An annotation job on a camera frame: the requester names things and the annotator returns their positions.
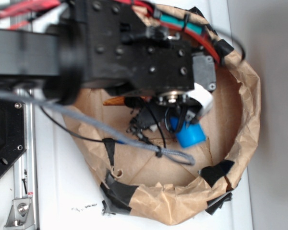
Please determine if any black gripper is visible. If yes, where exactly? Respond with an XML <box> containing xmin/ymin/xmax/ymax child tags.
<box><xmin>126</xmin><ymin>54</ymin><xmax>216</xmax><ymax>136</ymax></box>

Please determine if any blue plastic bottle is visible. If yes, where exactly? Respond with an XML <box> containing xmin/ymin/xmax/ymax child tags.
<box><xmin>174</xmin><ymin>122</ymin><xmax>206</xmax><ymax>148</ymax></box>

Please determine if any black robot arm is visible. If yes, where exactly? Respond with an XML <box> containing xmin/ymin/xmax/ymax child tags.
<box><xmin>0</xmin><ymin>0</ymin><xmax>220</xmax><ymax>124</ymax></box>

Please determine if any brown conch seashell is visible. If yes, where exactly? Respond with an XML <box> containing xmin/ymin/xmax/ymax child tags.
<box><xmin>102</xmin><ymin>96</ymin><xmax>153</xmax><ymax>107</ymax></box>

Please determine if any brown paper bag bin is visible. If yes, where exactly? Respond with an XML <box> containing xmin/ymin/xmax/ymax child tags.
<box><xmin>75</xmin><ymin>50</ymin><xmax>261</xmax><ymax>225</ymax></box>

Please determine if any grey braided cable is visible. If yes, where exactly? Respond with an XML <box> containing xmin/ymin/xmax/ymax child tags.
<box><xmin>0</xmin><ymin>90</ymin><xmax>195</xmax><ymax>166</ymax></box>

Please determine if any thin black cable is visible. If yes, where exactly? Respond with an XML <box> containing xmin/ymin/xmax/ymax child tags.
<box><xmin>39</xmin><ymin>105</ymin><xmax>120</xmax><ymax>143</ymax></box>

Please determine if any aluminium extrusion rail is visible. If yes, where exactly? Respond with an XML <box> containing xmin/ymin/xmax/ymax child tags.
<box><xmin>13</xmin><ymin>103</ymin><xmax>40</xmax><ymax>230</ymax></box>

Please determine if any black hexagonal base plate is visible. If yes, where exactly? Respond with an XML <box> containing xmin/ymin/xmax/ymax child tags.
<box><xmin>0</xmin><ymin>100</ymin><xmax>26</xmax><ymax>179</ymax></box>

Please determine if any red wire bundle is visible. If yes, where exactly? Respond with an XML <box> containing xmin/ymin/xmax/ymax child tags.
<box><xmin>0</xmin><ymin>0</ymin><xmax>222</xmax><ymax>65</ymax></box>

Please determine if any metal corner bracket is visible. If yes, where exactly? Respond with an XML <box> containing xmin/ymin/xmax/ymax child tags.
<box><xmin>4</xmin><ymin>198</ymin><xmax>36</xmax><ymax>230</ymax></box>

